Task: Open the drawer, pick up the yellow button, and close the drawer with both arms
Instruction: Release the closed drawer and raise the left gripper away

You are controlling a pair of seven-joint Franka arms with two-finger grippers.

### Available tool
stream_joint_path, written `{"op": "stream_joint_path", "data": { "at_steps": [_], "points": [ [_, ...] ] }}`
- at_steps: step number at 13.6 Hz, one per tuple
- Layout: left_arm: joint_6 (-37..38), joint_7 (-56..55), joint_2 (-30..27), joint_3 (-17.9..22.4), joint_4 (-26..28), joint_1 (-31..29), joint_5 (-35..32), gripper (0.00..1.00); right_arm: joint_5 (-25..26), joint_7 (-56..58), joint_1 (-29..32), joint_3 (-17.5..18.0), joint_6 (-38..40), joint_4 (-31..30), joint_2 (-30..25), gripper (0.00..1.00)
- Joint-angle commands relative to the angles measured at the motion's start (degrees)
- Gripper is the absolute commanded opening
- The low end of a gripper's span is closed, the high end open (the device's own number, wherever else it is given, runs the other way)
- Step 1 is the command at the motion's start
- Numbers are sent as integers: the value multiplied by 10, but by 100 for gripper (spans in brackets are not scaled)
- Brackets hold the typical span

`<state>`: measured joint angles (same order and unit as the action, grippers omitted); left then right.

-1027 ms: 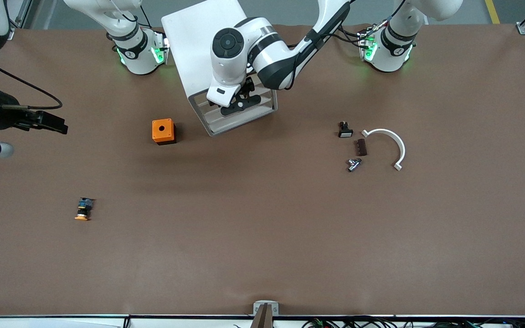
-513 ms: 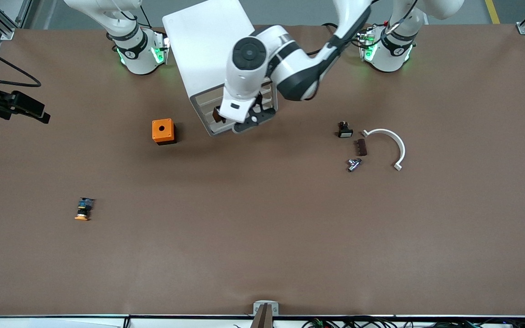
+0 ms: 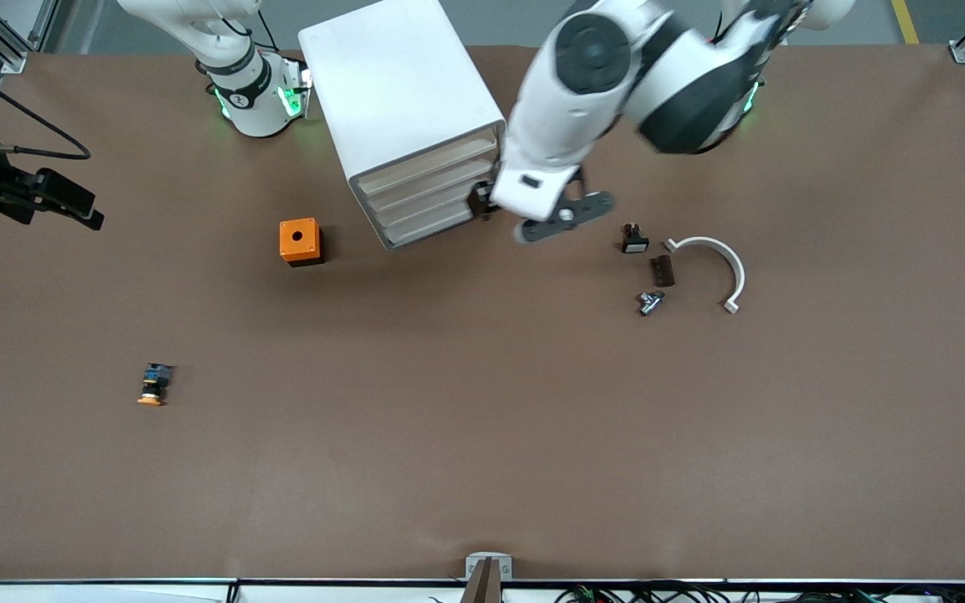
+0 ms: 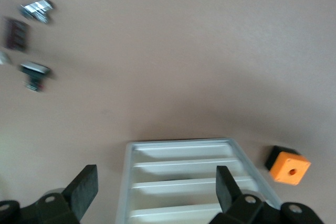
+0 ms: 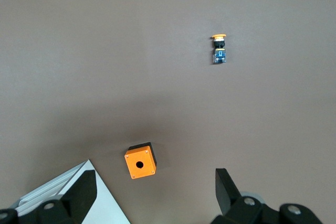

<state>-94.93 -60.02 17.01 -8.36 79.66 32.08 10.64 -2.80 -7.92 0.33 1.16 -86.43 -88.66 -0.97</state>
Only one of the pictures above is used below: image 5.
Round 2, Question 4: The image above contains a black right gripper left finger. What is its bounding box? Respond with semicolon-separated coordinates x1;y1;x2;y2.
0;170;98;224

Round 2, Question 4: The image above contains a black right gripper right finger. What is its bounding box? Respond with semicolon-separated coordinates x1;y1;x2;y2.
212;168;323;224

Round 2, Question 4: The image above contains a white drawer cabinet shell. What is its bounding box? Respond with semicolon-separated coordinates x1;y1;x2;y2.
14;158;132;224

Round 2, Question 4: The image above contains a yellow mushroom push button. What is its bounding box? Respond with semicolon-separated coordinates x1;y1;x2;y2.
211;34;227;65

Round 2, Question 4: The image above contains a brown table mat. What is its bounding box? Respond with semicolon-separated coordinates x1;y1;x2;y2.
0;0;336;224

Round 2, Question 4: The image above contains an orange button enclosure box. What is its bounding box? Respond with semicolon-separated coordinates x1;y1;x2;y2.
124;142;158;180

